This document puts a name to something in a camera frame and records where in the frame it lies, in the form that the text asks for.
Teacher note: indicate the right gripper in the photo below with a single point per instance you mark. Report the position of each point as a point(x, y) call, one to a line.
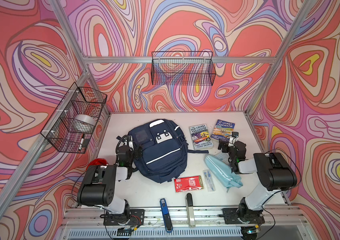
point(226, 145)

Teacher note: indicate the wire basket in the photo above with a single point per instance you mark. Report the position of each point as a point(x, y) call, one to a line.
point(59, 132)
point(183, 68)

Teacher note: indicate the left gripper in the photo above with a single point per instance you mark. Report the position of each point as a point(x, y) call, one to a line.
point(125, 149)

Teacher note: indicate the grey treehouse book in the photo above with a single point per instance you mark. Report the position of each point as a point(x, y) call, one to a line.
point(200, 136)

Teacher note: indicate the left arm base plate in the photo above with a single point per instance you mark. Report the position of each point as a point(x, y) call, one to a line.
point(132, 218)

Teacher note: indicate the clear pen pack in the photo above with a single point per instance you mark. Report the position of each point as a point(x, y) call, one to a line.
point(209, 181)

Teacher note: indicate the white tape roll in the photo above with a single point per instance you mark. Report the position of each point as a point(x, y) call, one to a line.
point(84, 123)

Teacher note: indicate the black beige stapler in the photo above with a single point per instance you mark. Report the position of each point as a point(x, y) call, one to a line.
point(190, 210)

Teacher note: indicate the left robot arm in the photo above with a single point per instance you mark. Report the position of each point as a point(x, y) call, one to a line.
point(98, 186)

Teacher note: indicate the navy blue backpack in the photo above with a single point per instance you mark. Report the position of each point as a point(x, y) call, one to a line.
point(165, 150)

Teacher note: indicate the marker in basket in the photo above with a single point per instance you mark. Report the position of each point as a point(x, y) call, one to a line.
point(81, 142)

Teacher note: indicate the grey calculator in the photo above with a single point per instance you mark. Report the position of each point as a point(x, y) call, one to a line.
point(223, 157)

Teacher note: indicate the red cup with markers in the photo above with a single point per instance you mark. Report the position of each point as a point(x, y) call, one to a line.
point(100, 162)

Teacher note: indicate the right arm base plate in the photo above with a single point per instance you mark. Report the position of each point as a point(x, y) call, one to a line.
point(235, 216)

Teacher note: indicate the back wire basket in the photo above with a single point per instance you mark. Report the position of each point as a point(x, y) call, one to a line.
point(183, 68)

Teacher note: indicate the light blue pencil case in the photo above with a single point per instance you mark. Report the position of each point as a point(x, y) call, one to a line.
point(223, 173)

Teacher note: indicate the blue treehouse book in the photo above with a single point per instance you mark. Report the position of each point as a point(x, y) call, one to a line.
point(222, 130)

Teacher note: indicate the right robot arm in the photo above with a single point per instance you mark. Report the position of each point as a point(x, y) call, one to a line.
point(273, 171)

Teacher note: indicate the blue stapler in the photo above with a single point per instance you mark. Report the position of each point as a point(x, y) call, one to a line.
point(166, 216)

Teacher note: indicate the left wire basket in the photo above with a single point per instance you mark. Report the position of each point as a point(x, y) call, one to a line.
point(59, 132)

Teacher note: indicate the red packet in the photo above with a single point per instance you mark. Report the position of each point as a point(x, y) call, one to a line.
point(187, 184)

